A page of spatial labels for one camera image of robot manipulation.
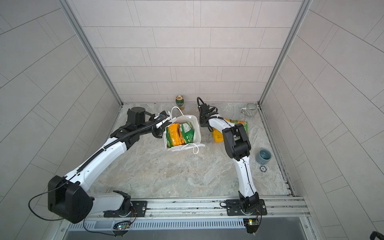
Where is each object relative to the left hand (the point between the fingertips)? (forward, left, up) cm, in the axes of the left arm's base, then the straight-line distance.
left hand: (173, 119), depth 76 cm
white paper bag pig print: (-8, -12, -9) cm, 17 cm away
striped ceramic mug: (+23, -50, -19) cm, 58 cm away
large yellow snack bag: (+3, -25, -21) cm, 33 cm away
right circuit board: (-42, -38, -25) cm, 62 cm away
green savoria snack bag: (+2, -7, -16) cm, 17 cm away
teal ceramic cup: (-10, -51, -22) cm, 57 cm away
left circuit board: (-43, +20, -20) cm, 51 cm away
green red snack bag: (+14, -44, -23) cm, 52 cm away
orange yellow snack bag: (-2, 0, -11) cm, 11 cm away
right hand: (+17, -19, -25) cm, 36 cm away
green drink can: (+28, +1, -15) cm, 32 cm away
